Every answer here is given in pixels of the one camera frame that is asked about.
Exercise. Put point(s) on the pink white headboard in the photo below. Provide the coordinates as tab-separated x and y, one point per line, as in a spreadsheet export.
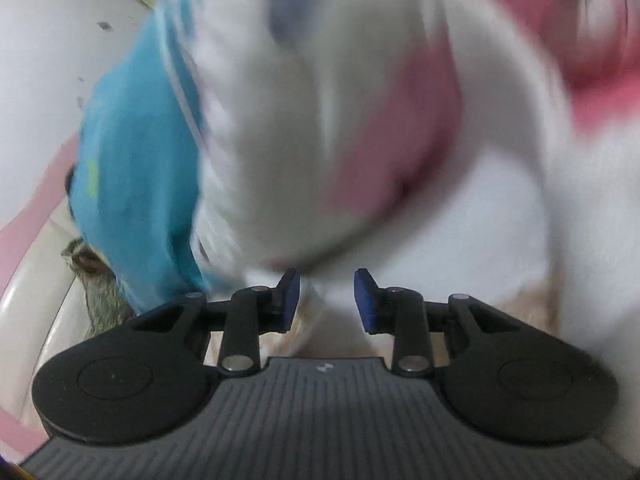
30	310

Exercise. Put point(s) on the beige checked knit sweater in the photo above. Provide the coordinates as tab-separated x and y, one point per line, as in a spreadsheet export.
525	292

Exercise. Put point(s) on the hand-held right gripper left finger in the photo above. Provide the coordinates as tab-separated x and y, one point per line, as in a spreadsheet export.
291	302

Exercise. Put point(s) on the grey lace-trimmed pillow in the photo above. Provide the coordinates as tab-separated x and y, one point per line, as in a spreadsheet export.
100	300

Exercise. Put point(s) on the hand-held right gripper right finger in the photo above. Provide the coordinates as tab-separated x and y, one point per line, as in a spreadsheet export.
364	305

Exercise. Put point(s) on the pink white patterned quilt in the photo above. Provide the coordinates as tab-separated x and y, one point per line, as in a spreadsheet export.
400	135

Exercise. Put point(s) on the cream white garment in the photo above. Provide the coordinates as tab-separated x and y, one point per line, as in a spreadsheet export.
450	260

